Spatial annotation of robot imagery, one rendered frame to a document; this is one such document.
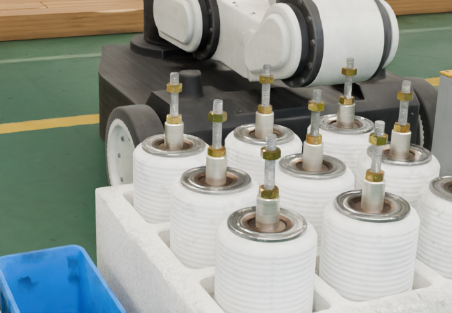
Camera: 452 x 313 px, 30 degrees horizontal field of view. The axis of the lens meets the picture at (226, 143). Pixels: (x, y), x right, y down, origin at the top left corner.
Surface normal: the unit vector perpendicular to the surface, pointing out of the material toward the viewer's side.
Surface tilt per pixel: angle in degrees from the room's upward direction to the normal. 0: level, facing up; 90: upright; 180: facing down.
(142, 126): 31
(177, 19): 90
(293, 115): 46
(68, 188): 0
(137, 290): 90
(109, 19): 90
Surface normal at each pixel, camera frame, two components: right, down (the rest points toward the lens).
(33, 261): 0.42, 0.28
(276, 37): -0.90, 0.11
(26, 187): 0.03, -0.94
